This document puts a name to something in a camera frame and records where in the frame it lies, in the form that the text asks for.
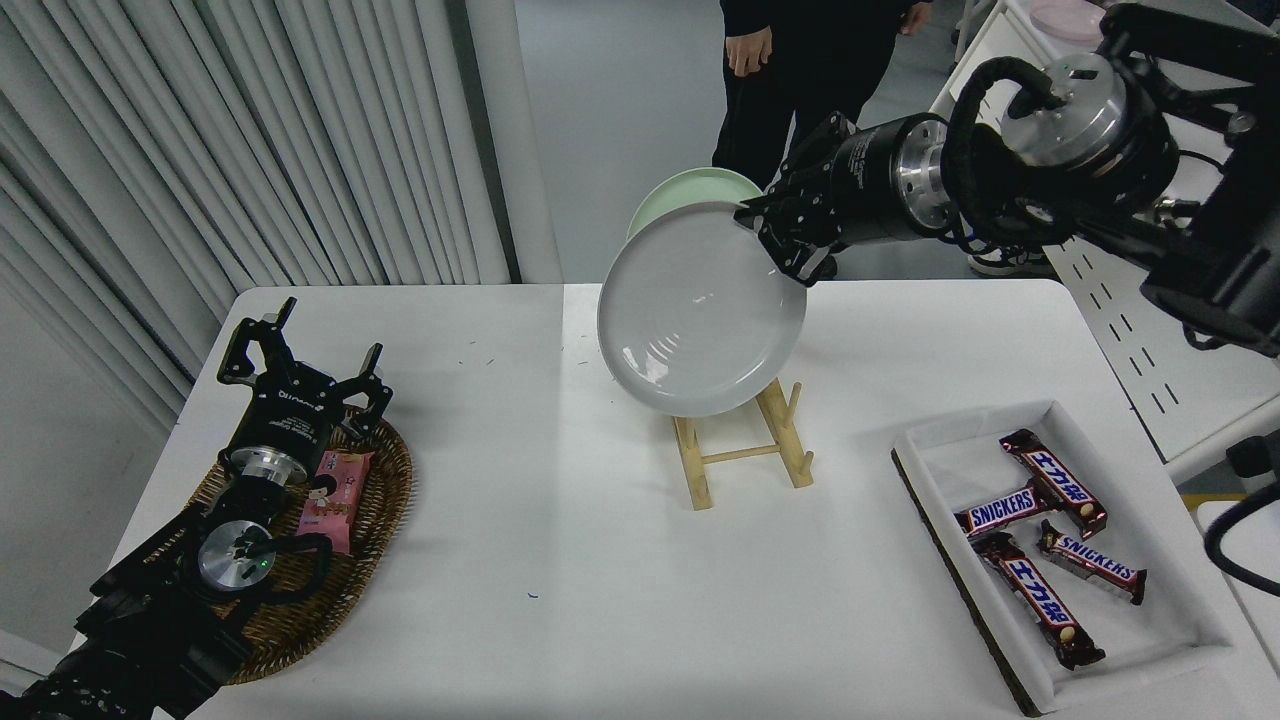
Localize brown wicker basket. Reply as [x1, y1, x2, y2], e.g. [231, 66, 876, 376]
[185, 405, 413, 686]

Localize white tray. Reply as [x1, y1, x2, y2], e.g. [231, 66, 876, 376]
[890, 400, 1233, 716]

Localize pink snack bar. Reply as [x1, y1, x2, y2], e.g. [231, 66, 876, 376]
[297, 449, 375, 556]

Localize black and white sneaker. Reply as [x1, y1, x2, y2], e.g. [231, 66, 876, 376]
[967, 250, 1056, 279]

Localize white side table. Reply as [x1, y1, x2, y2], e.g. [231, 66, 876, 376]
[1195, 497, 1280, 681]

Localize white vertical blinds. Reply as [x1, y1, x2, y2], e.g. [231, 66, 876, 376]
[0, 0, 513, 441]

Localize Snickers bar, Chinese print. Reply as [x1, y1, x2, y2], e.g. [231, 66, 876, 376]
[1000, 428, 1109, 539]
[972, 532, 1106, 671]

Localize pink bowl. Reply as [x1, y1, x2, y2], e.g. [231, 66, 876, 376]
[1030, 0, 1106, 41]

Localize black cylindrical object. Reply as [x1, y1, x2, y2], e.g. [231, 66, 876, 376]
[1225, 432, 1280, 481]

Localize white desk, perforated panel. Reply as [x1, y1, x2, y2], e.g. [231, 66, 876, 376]
[930, 0, 1280, 486]

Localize pale green plate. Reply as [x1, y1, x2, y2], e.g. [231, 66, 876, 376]
[627, 167, 766, 241]

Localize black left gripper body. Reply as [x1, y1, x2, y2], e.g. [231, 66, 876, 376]
[226, 365, 347, 466]

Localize Snickers bar, English print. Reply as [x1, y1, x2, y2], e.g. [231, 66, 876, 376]
[1037, 520, 1148, 605]
[955, 487, 1061, 536]

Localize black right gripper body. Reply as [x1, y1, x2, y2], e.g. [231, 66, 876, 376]
[827, 116, 917, 248]

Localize person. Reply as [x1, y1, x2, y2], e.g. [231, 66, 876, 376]
[712, 0, 936, 281]

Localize grey plate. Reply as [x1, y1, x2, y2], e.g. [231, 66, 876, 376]
[597, 200, 808, 419]

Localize person's right hand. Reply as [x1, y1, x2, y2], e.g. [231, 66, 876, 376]
[724, 29, 774, 79]

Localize wooden plate rack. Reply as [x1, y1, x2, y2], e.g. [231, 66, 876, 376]
[672, 378, 815, 511]

